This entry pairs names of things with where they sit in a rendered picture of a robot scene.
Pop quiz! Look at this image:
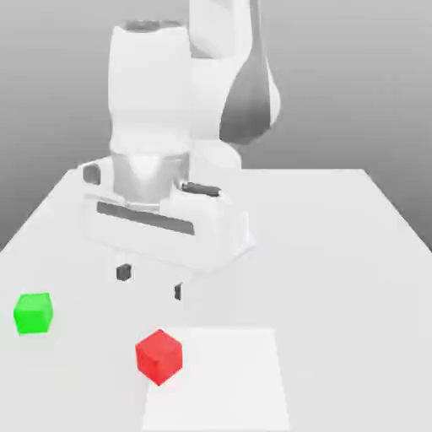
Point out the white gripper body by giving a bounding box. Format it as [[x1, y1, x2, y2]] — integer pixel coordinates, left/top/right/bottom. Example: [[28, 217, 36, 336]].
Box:
[[81, 191, 257, 274]]

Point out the small red cube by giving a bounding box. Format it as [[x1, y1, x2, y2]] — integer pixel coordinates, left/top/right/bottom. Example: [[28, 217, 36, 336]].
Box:
[[135, 328, 184, 386]]

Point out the small green cube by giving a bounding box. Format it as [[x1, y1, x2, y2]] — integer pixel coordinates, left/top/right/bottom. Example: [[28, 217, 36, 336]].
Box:
[[13, 292, 54, 336]]

